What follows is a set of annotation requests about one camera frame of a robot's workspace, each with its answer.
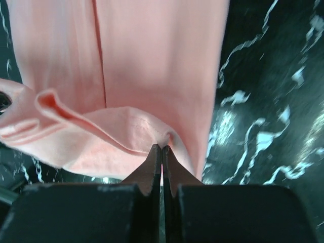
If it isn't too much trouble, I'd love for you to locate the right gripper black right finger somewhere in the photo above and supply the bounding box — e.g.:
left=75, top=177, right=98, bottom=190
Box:
left=161, top=146, right=317, bottom=242

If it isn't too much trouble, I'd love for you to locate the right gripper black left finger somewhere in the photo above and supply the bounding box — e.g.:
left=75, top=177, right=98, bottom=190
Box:
left=1, top=145, right=161, bottom=242

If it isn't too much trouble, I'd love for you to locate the pink t-shirt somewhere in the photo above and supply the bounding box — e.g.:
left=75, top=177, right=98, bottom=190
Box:
left=1, top=1, right=229, bottom=179

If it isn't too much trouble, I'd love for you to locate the black marble pattern mat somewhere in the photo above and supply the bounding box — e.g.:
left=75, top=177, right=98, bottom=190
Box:
left=1, top=1, right=323, bottom=197

